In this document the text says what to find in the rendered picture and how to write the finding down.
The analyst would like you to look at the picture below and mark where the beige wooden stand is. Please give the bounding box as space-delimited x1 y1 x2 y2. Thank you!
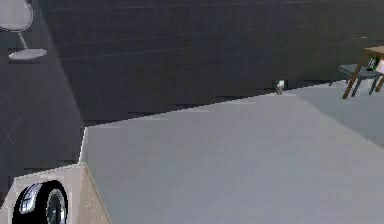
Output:
0 162 113 224

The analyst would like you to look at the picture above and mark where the grey bed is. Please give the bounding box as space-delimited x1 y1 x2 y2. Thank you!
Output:
79 94 384 224

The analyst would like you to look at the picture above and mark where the small pale green object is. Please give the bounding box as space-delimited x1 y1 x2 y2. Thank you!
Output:
275 79 286 96

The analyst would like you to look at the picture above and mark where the grey stool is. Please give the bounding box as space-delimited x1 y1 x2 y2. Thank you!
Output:
337 63 384 98

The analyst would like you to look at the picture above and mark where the small black green object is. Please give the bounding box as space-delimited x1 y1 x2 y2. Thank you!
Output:
366 56 381 72

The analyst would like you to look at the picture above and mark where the brown wooden table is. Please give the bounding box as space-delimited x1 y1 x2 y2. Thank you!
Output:
342 45 384 100

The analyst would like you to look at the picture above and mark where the white pedestal chair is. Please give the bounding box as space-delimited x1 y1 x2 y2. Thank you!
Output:
0 0 48 63

